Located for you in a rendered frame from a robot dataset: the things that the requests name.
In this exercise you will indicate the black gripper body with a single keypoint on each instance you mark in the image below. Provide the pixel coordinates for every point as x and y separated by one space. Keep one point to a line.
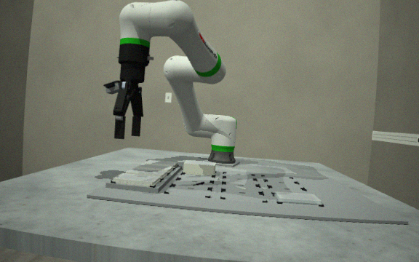
132 73

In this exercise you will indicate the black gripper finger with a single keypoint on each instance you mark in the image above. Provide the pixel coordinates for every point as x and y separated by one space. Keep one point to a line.
137 109
120 110

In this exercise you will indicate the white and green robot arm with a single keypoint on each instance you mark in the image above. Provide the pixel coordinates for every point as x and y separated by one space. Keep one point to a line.
139 22

